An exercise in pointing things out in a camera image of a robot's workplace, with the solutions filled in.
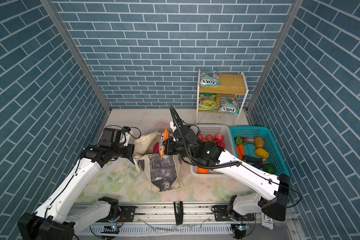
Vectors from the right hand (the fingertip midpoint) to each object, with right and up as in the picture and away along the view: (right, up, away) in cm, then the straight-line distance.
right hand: (159, 141), depth 65 cm
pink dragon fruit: (-7, -7, +26) cm, 28 cm away
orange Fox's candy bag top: (+2, +2, +1) cm, 3 cm away
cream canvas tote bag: (-1, -17, +10) cm, 20 cm away
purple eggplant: (+52, -3, +35) cm, 63 cm away
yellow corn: (+59, -11, +27) cm, 66 cm away
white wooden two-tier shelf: (+40, +31, +25) cm, 57 cm away
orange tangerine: (+21, -19, +18) cm, 34 cm away
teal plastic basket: (+64, -12, +22) cm, 69 cm away
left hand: (-16, -5, +13) cm, 21 cm away
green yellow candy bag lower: (+26, +22, +34) cm, 49 cm away
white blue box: (+51, -39, +6) cm, 64 cm away
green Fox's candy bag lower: (+40, +20, +34) cm, 56 cm away
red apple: (+34, -2, +33) cm, 47 cm away
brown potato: (+59, -4, +31) cm, 67 cm away
